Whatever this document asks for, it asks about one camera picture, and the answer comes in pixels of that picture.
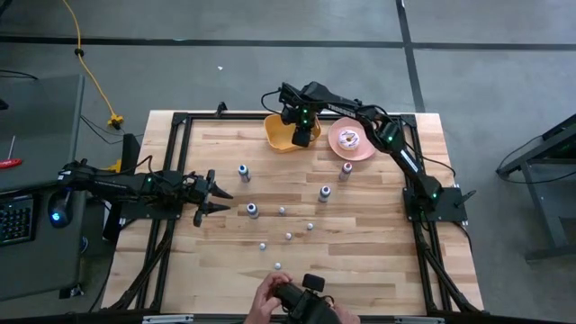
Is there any person's hand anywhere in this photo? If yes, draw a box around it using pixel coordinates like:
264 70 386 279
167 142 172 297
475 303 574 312
331 302 362 324
244 271 294 324

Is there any grey desk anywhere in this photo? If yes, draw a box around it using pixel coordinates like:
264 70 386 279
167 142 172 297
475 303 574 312
0 74 86 302

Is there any yellow plastic bin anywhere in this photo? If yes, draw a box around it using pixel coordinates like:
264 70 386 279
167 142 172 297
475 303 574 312
263 112 323 155

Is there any black keyboard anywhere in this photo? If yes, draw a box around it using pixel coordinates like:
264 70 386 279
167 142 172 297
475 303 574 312
0 195 35 248

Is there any black aluminium table frame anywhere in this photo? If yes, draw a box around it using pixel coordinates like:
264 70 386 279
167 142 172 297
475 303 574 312
107 111 486 316

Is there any black metal stand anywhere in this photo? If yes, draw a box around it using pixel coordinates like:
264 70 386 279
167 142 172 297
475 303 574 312
496 112 576 263

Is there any black box beside table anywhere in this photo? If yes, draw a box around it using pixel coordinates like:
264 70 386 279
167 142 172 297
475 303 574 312
102 132 142 244

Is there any red handled screwdriver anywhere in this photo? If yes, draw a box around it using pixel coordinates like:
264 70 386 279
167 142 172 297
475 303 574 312
0 136 23 171

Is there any silver metal bracket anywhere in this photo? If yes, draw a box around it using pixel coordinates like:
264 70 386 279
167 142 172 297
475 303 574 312
141 314 195 324

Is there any black computer mouse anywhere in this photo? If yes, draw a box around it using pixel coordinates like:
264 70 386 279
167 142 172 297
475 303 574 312
47 188 75 230

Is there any yellow extension cable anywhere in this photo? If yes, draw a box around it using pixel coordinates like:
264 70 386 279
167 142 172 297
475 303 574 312
60 0 125 131

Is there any black lever handle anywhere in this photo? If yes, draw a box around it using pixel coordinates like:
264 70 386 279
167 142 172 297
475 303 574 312
453 189 478 210

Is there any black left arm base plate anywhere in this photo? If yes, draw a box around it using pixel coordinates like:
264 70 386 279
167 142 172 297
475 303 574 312
117 200 184 222

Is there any white sprinkled donut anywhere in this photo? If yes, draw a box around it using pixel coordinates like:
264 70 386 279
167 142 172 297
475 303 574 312
337 129 361 152

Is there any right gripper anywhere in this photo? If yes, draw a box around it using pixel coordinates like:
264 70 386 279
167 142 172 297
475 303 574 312
282 101 320 149

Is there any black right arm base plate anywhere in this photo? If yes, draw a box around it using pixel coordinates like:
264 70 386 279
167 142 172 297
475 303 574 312
403 186 469 225

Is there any pink round plate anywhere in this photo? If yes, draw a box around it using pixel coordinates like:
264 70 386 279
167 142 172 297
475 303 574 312
327 115 379 163

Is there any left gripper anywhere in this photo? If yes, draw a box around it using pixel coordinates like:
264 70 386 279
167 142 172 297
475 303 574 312
179 168 234 229

